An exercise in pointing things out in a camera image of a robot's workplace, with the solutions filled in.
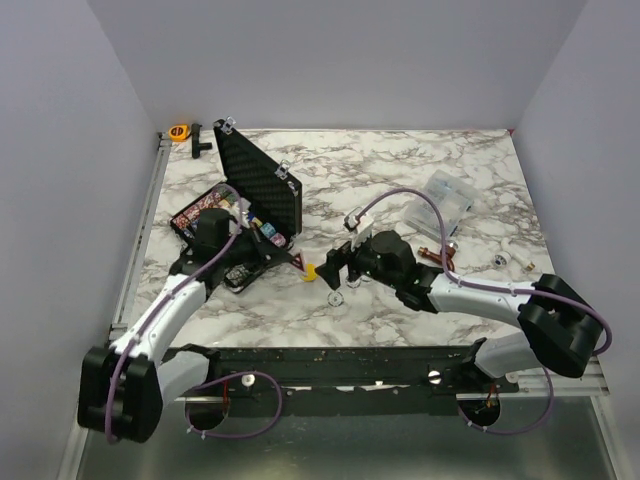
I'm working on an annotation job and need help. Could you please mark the black poker set case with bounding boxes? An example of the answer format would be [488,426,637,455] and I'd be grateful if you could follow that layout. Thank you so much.
[169,117,302,293]

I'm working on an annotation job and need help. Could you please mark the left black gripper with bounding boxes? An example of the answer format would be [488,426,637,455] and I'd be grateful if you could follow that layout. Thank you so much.
[220,222,293,275]

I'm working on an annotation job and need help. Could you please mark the red triangular dealer button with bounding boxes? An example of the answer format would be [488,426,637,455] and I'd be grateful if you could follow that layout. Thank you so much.
[291,253,306,273]

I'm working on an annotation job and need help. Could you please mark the clear plastic box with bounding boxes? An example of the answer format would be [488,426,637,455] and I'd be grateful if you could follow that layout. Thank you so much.
[403,170,480,241]

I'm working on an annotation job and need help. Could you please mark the yellow round button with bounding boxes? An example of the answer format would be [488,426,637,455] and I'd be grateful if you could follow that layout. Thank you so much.
[302,263,318,282]

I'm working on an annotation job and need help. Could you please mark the blue poker chip row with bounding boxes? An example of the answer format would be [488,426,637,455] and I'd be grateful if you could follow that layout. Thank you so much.
[260,223,277,239]

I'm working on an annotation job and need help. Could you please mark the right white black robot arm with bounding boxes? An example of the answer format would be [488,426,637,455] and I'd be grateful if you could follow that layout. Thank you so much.
[316,231,606,392]

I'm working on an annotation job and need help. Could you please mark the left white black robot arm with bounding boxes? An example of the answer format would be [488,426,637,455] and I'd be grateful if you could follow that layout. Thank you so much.
[77,208,303,443]

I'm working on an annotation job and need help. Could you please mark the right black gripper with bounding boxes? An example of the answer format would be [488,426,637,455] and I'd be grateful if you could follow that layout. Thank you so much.
[316,227,401,289]

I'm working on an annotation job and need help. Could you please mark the copper pipe fitting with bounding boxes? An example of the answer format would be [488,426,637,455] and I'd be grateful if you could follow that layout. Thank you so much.
[417,241,458,272]

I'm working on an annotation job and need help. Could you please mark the orange tape measure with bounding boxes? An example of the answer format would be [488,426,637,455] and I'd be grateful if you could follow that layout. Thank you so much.
[168,124,190,143]

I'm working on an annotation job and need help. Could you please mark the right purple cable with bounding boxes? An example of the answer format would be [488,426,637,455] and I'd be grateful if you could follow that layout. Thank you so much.
[352,188,614,435]

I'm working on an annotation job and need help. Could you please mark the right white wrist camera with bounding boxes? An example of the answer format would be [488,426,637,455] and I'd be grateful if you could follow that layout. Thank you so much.
[344,209,373,251]

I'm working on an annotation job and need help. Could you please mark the purple poker chip row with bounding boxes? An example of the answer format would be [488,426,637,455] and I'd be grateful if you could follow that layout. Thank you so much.
[270,233,287,247]

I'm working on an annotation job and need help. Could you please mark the aluminium side rail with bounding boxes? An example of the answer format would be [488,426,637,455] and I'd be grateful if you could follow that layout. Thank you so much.
[107,132,172,342]

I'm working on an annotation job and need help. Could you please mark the black mounting rail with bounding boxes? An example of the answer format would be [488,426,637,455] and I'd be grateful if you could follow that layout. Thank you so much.
[189,346,518,418]

